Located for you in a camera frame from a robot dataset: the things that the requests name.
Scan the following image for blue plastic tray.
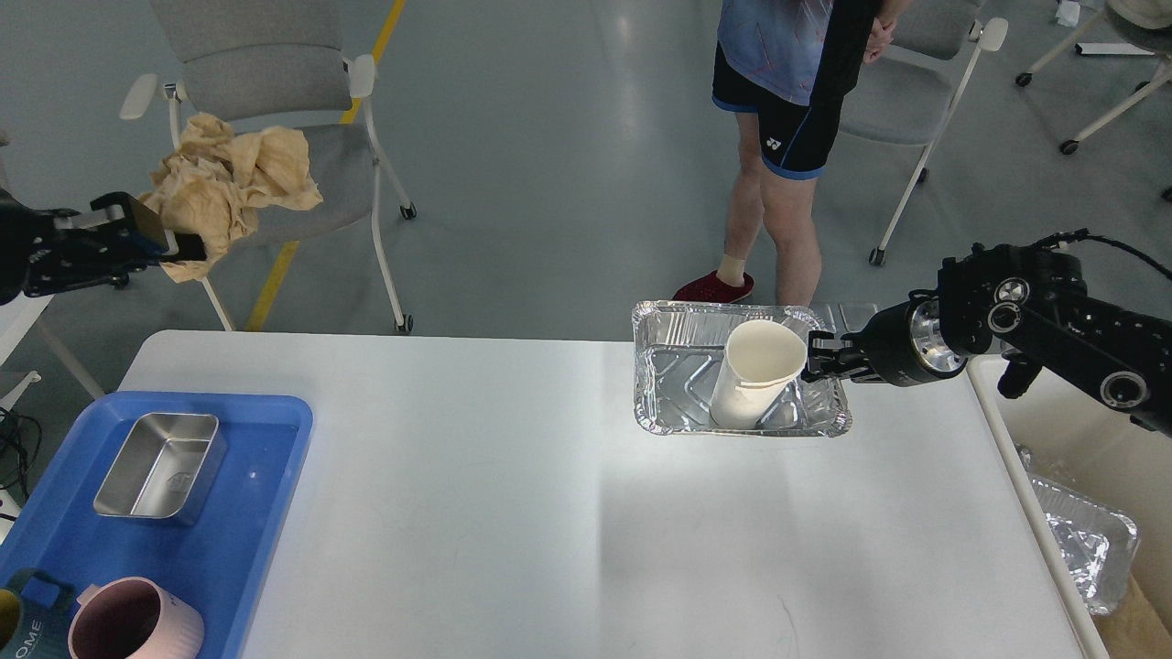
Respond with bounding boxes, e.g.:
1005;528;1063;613
1;390;313;658

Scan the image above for dark teal mug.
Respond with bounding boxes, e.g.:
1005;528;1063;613
1;568;76;658

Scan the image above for foil tray in bin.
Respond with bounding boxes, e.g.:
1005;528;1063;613
1014;442;1140;616

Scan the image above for pink ribbed mug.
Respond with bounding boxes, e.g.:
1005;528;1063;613
68;577;205;658

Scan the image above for grey chair left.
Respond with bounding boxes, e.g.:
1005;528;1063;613
120;1;416;334

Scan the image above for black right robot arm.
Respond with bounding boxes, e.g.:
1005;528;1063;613
802;229;1171;434

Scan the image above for grey chair right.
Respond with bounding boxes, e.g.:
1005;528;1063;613
839;1;1009;266

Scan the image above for beige plastic bin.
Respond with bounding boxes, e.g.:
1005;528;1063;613
967;355;1171;658

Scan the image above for square stainless steel tray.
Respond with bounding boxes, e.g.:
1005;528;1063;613
91;412;229;526

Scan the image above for person in blue shirt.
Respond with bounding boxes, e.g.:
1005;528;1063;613
675;1;909;306

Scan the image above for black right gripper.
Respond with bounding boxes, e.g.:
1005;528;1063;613
800;297;968;387

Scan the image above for white chair far right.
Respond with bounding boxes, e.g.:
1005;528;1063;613
1015;0;1172;157

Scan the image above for black cables on floor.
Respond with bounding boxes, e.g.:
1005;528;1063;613
0;406;45;500

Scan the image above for white paper cup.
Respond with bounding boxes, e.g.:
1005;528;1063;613
709;319;808;430

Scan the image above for grey chair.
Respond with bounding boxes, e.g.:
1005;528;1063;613
120;1;416;334
839;1;1009;266

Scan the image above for white side table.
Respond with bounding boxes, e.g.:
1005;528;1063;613
1;295;105;400

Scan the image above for aluminium foil tray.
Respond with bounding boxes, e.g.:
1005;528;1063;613
632;300;852;439

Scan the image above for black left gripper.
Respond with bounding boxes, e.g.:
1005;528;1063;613
1;188;207;305

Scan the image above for brown paper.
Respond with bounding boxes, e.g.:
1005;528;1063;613
138;113;323;283

